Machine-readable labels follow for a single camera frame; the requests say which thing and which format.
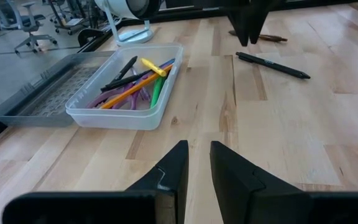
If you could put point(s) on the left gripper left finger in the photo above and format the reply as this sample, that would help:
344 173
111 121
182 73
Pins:
169 174

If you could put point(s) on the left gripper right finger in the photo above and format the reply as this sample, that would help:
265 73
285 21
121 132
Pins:
235 180

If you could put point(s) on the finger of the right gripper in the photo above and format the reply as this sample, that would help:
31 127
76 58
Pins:
259 15
241 18

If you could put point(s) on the dark brown pen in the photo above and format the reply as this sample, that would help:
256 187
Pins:
272 38

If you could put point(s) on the long black printed pen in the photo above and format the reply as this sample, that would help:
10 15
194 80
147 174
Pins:
272 65

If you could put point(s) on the light purple pen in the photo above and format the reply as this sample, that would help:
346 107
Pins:
144 93

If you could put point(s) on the teal blue pen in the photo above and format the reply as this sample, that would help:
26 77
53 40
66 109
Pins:
168 63

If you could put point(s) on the yellow highlighter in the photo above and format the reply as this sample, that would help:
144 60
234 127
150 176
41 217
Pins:
154 67

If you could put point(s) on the purple scissors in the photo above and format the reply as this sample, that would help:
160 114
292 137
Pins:
104 98

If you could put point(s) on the clear plastic supply box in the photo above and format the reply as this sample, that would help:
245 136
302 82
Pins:
120 119

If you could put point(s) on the clear textured box lid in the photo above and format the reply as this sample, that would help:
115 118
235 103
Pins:
42 99

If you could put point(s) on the grey office chair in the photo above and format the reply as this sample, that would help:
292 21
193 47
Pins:
26 23

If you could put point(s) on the black frame bracket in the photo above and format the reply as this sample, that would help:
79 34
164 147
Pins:
87 35

